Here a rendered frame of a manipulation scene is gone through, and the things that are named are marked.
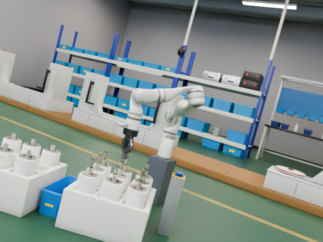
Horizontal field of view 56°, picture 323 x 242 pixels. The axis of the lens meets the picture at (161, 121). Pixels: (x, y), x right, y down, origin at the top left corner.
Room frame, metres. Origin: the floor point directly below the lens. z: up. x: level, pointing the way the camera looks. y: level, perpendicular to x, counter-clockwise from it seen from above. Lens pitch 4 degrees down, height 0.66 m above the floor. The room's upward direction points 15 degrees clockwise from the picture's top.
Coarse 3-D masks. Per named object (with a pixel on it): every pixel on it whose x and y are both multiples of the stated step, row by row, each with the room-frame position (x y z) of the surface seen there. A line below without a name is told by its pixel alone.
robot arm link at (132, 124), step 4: (128, 120) 1.46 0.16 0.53; (132, 120) 1.45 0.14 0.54; (136, 120) 1.45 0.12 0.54; (116, 124) 1.47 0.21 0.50; (120, 124) 1.42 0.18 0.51; (124, 124) 1.42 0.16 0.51; (128, 124) 1.45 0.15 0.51; (132, 124) 1.45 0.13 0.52; (136, 124) 1.45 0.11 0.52; (128, 128) 1.45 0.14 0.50; (132, 128) 1.45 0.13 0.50; (136, 128) 1.46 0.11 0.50
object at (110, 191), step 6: (102, 186) 1.35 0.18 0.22; (108, 186) 1.32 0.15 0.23; (114, 186) 1.32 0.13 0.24; (120, 186) 1.34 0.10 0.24; (102, 192) 1.34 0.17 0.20; (108, 192) 1.32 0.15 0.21; (114, 192) 1.33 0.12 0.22; (120, 192) 1.35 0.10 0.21; (108, 198) 1.32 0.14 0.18; (114, 198) 1.33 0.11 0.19
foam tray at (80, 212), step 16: (64, 192) 1.30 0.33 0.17; (80, 192) 1.31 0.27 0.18; (96, 192) 1.37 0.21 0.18; (64, 208) 1.30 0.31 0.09; (80, 208) 1.30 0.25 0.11; (96, 208) 1.29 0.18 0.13; (112, 208) 1.29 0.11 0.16; (128, 208) 1.29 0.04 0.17; (144, 208) 1.32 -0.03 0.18; (64, 224) 1.30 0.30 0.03; (80, 224) 1.30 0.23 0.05; (96, 224) 1.29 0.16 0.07; (112, 224) 1.29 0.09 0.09; (128, 224) 1.28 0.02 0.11; (144, 224) 1.28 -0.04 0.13; (112, 240) 1.29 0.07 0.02; (128, 240) 1.28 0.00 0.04
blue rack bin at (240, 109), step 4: (236, 104) 5.93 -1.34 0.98; (240, 104) 5.90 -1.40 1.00; (236, 108) 5.93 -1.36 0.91; (240, 108) 5.90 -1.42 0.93; (244, 108) 5.87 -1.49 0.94; (248, 108) 5.83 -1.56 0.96; (252, 108) 5.80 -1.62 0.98; (236, 112) 5.93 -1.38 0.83; (240, 112) 5.89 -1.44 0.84; (244, 112) 5.86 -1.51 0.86; (248, 112) 5.83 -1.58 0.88; (252, 112) 5.85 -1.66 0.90; (244, 116) 5.86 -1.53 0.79; (248, 116) 5.82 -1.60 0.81; (252, 116) 5.97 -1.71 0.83
